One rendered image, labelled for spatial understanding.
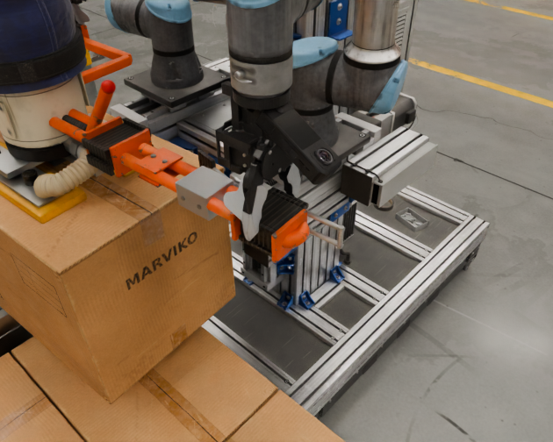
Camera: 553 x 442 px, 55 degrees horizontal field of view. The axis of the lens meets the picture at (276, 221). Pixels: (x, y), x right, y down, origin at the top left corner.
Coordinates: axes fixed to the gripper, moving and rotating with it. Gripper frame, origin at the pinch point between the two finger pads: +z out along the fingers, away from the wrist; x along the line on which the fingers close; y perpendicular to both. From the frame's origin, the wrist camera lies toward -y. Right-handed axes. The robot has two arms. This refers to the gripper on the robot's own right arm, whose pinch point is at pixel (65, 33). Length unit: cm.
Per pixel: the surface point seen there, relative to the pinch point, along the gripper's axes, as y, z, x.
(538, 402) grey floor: 135, 120, 68
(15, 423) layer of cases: 39, 65, -59
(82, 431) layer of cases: 53, 65, -50
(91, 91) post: -38, 37, 26
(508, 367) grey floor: 121, 120, 75
